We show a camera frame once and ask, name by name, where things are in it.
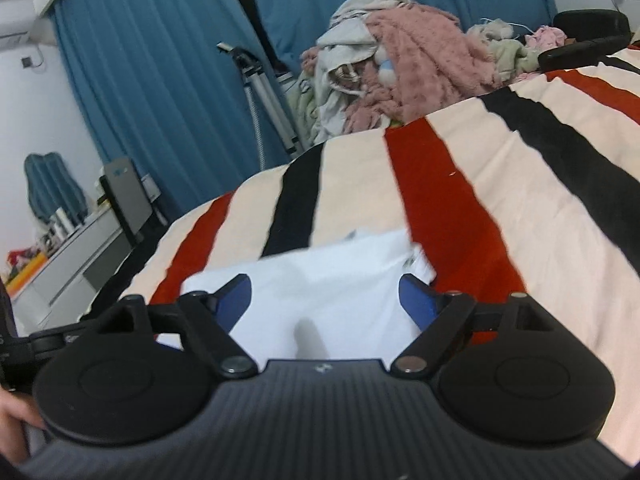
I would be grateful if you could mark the small wall socket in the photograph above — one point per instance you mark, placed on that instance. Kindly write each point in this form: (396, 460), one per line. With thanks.
(26, 62)

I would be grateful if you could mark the white t-shirt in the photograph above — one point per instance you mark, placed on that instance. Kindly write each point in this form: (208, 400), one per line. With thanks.
(325, 285)

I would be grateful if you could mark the group of toiletry bottles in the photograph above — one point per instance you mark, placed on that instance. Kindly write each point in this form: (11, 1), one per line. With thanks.
(57, 227)

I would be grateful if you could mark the white desk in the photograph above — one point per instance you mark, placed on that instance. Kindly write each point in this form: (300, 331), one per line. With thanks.
(65, 270)

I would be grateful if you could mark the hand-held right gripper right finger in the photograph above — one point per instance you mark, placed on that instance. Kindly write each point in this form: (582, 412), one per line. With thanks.
(417, 300)

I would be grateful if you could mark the blue cloth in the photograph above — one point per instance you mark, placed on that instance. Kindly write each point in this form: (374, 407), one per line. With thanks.
(50, 185)

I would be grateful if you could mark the white air conditioner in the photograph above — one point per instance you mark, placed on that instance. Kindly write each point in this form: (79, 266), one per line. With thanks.
(10, 40)

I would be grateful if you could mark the white blue plush toy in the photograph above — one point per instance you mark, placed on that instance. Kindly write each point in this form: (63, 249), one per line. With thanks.
(386, 67)

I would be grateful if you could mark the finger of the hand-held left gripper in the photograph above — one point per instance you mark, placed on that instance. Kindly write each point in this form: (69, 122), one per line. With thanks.
(65, 337)

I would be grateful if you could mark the light green cloth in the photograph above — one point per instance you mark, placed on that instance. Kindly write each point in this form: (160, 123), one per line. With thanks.
(510, 52)

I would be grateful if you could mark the striped blanket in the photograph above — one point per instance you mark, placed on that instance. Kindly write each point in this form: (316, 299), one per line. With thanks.
(500, 185)

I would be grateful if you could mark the pink fuzzy blanket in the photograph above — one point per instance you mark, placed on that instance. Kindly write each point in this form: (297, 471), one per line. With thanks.
(425, 55)

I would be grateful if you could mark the garment steamer stand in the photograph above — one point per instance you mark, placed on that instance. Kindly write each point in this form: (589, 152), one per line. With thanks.
(265, 90)

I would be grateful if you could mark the person's left hand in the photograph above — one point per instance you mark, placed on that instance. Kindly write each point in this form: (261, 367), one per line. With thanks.
(17, 410)

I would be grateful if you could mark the colourful packets pile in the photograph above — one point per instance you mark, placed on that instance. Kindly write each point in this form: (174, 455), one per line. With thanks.
(25, 265)

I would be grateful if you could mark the beige cloth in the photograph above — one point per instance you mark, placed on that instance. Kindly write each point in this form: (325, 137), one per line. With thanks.
(375, 2)

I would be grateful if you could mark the black armchair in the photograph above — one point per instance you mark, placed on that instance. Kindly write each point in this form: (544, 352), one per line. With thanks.
(590, 27)

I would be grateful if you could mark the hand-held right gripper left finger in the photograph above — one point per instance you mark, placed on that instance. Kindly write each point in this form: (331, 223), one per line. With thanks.
(235, 300)

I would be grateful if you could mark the black chair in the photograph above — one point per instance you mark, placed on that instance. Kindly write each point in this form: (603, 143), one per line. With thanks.
(125, 195)

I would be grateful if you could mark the green patterned blanket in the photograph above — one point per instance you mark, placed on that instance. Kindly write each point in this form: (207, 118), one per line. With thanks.
(305, 105)

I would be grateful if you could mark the grey garment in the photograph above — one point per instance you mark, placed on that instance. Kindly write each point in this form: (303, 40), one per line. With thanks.
(345, 55)

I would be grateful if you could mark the small pink garment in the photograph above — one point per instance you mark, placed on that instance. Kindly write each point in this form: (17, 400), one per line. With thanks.
(547, 37)

